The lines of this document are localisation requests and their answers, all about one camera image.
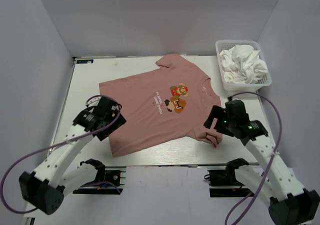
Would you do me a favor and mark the white t shirt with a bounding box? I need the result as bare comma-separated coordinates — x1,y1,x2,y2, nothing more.
219,44,268,84

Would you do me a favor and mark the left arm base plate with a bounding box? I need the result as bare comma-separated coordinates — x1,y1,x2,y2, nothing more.
72,167,126,195

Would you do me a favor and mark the white plastic basket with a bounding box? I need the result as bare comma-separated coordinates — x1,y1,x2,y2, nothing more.
215,40,272,92

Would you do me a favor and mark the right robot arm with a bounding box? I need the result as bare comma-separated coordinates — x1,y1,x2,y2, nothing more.
203,99,320,225

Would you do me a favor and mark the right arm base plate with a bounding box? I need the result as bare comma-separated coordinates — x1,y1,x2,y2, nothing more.
203,169,253,198

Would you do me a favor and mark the pink printed t shirt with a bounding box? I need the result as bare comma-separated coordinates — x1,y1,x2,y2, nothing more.
99,53,222,157

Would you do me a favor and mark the dark label sticker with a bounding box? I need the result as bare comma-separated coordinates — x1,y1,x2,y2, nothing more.
76,59,94,64

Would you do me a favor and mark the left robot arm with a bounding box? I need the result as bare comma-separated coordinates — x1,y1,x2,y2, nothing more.
19,95,126,215

